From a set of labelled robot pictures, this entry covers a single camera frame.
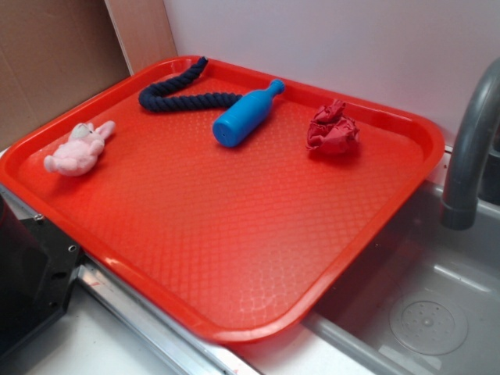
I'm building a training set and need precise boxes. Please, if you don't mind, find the brown cardboard panel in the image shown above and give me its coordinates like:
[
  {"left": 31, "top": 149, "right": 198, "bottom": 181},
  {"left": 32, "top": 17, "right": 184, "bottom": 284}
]
[{"left": 1, "top": 1, "right": 177, "bottom": 149}]

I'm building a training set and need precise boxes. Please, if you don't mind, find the grey toy sink basin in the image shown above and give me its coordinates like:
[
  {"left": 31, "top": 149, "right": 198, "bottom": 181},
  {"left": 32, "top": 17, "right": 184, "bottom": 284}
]
[{"left": 302, "top": 146, "right": 500, "bottom": 375}]

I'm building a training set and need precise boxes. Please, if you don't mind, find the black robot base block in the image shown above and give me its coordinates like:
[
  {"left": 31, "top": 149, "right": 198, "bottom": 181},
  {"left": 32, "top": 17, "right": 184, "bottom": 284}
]
[{"left": 1, "top": 199, "right": 83, "bottom": 360}]

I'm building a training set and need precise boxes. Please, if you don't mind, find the navy blue twisted rope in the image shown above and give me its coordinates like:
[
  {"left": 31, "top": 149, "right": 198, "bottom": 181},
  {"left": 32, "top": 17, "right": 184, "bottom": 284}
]
[{"left": 137, "top": 55, "right": 244, "bottom": 114}]

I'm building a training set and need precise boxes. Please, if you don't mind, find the red plastic tray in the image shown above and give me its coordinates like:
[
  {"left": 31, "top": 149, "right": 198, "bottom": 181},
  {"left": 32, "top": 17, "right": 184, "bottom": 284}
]
[{"left": 1, "top": 56, "right": 445, "bottom": 344}]

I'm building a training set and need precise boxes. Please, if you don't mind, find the crumpled red paper ball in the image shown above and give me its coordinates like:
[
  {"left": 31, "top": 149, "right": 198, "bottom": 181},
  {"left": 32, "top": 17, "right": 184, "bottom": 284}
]
[{"left": 306, "top": 99, "right": 360, "bottom": 155}]

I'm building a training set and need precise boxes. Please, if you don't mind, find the pink plush bunny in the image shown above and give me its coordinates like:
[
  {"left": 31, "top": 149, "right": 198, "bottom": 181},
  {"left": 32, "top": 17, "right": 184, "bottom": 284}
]
[{"left": 44, "top": 121, "right": 116, "bottom": 177}]

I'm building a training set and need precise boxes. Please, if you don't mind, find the grey toy faucet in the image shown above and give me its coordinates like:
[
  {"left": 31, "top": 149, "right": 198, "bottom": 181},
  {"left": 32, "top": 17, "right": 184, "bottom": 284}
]
[{"left": 440, "top": 59, "right": 499, "bottom": 230}]

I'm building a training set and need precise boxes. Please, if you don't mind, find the blue plastic toy bottle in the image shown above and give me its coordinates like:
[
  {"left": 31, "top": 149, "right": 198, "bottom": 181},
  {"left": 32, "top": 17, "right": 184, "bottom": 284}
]
[{"left": 212, "top": 79, "right": 285, "bottom": 148}]

